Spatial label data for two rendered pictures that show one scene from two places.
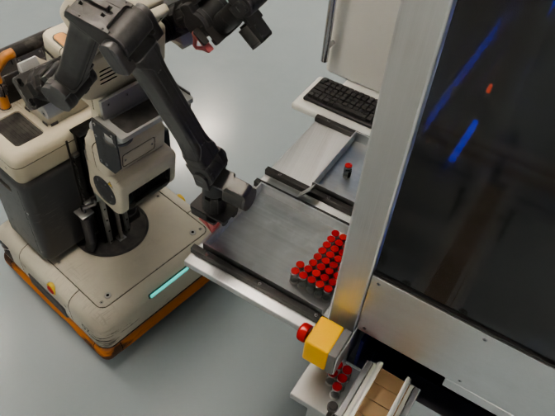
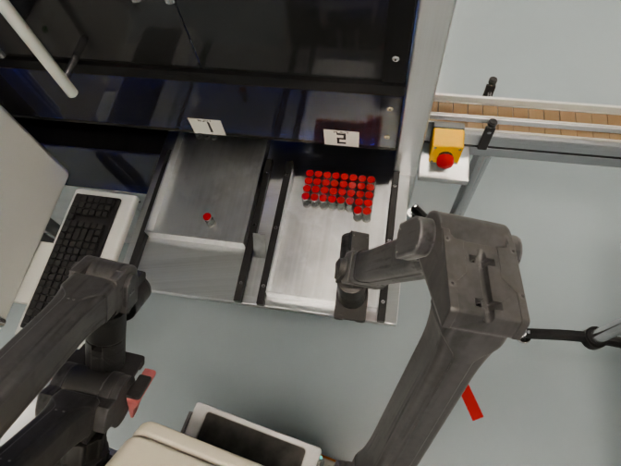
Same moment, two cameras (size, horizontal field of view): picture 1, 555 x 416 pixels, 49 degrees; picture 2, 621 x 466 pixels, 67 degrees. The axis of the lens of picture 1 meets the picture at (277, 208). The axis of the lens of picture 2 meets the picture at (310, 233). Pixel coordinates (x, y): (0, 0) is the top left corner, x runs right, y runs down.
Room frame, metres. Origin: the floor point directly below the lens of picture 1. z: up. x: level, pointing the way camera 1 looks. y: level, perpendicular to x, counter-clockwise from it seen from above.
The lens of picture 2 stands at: (1.10, 0.43, 1.96)
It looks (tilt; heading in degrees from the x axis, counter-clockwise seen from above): 65 degrees down; 261
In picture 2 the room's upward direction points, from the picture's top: 11 degrees counter-clockwise
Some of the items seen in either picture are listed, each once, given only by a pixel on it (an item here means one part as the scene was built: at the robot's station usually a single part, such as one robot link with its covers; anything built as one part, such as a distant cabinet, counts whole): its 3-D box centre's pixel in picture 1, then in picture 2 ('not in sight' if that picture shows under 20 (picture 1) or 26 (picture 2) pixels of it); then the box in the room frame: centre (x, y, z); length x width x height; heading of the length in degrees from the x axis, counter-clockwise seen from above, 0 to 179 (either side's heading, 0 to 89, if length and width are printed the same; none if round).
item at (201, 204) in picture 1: (214, 200); (351, 293); (0.99, 0.15, 1.01); 0.10 x 0.07 x 0.07; 62
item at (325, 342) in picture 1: (325, 344); (445, 143); (0.64, -0.12, 1.00); 0.08 x 0.07 x 0.07; 62
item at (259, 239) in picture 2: (289, 184); (255, 264); (1.17, -0.03, 0.91); 0.14 x 0.03 x 0.06; 62
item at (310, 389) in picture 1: (332, 388); (444, 158); (0.61, -0.15, 0.87); 0.14 x 0.13 x 0.02; 62
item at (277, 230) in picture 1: (288, 244); (331, 236); (0.97, -0.04, 0.90); 0.34 x 0.26 x 0.04; 61
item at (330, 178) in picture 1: (387, 184); (211, 182); (1.22, -0.30, 0.90); 0.34 x 0.26 x 0.04; 62
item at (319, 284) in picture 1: (334, 267); (339, 188); (0.91, -0.15, 0.90); 0.18 x 0.02 x 0.05; 151
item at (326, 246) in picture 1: (319, 258); (336, 203); (0.93, -0.11, 0.90); 0.18 x 0.02 x 0.05; 151
